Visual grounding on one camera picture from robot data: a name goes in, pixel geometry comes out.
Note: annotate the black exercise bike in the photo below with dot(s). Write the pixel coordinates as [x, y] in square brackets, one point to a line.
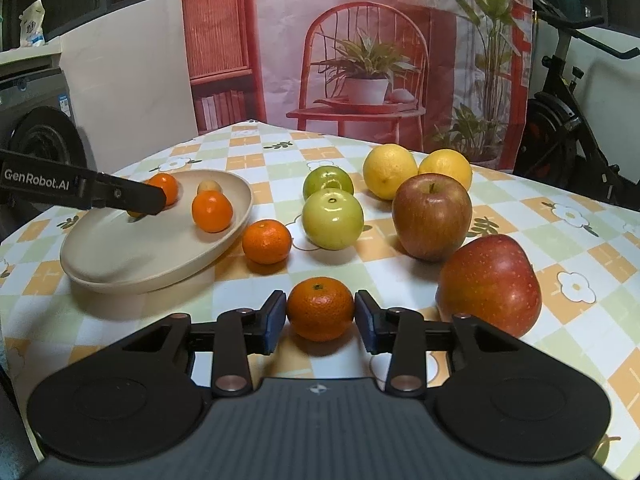
[550, 135]

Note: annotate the pink printed backdrop cloth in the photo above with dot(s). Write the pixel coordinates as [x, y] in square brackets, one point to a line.
[300, 35]

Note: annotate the large dark red apple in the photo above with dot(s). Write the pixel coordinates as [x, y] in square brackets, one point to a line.
[487, 285]

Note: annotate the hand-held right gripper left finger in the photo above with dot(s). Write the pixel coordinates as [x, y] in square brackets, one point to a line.
[275, 322]

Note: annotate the small brown kiwi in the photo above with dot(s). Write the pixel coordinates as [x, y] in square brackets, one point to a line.
[210, 187]

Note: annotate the yellow lemon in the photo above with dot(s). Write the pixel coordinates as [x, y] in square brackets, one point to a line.
[390, 170]
[447, 167]

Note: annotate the white detergent bag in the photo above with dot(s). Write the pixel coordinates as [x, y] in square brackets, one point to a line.
[32, 25]

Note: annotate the green apple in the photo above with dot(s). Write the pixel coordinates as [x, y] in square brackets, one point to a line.
[332, 219]
[327, 180]

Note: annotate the checkered floral tablecloth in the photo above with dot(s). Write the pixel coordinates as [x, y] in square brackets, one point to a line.
[380, 270]

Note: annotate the beige round plate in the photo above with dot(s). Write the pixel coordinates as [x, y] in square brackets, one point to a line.
[140, 255]

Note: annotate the grey washing machine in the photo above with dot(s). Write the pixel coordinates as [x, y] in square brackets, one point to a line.
[45, 135]

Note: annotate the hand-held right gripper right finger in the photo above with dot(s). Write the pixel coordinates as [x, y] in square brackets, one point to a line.
[363, 325]

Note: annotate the brownish red apple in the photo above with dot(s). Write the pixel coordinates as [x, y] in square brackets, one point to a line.
[432, 217]

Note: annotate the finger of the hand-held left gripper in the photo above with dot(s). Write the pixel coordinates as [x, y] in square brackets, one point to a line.
[135, 197]

